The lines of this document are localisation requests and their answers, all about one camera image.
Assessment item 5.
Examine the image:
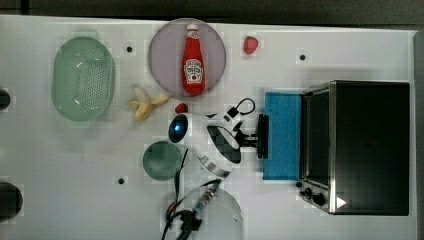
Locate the red ketchup bottle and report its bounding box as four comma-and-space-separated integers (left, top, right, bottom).
182, 24, 206, 96

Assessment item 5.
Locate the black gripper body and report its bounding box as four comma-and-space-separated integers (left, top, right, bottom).
233, 122, 258, 147

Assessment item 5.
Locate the green perforated colander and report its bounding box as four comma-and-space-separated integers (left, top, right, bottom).
51, 37, 115, 122

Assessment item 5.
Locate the black toaster oven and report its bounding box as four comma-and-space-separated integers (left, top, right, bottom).
298, 80, 411, 216

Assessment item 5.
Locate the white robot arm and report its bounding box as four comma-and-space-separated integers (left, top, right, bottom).
161, 113, 261, 240

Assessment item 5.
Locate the large red strawberry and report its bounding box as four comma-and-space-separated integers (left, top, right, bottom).
243, 36, 259, 55

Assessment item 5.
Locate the small red strawberry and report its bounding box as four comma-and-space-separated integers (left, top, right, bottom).
175, 103, 188, 114

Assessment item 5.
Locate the black robot base lower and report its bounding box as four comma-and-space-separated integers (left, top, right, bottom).
0, 182, 23, 222

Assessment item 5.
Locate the peeled banana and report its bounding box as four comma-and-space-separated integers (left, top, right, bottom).
128, 87, 169, 121

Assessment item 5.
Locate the grey round plate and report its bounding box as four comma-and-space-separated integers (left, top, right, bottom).
148, 18, 227, 97

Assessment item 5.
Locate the black robot base upper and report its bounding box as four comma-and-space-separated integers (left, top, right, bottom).
0, 89, 11, 110

